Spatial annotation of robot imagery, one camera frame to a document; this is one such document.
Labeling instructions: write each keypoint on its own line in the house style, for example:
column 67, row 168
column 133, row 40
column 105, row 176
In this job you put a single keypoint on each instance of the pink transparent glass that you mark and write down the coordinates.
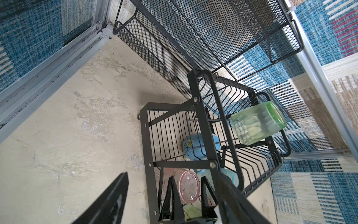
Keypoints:
column 188, row 187

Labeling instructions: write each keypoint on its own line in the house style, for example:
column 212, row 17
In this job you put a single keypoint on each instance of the black wire dish rack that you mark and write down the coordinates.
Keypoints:
column 164, row 127

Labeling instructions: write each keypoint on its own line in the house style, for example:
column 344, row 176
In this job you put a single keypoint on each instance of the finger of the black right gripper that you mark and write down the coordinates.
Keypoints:
column 172, row 209
column 208, row 198

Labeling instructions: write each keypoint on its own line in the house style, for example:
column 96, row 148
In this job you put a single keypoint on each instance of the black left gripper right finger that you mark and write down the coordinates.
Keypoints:
column 233, row 206

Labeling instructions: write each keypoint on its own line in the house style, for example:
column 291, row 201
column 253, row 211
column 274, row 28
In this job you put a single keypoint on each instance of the black mesh shelf unit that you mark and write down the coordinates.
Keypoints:
column 236, row 39

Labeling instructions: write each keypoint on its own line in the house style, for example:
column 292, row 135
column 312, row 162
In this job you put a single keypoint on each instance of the teal textured plastic cup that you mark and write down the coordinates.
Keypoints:
column 231, row 175

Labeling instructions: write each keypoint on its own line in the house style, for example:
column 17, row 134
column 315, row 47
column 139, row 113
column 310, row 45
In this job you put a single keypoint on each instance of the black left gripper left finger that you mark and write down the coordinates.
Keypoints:
column 108, row 208

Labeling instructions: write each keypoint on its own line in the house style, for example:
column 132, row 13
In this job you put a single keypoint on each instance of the blue ceramic mug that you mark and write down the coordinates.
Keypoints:
column 193, row 147

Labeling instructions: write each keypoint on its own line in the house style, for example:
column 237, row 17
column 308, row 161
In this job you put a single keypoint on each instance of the green transparent glass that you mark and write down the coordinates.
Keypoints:
column 258, row 122
column 192, row 211

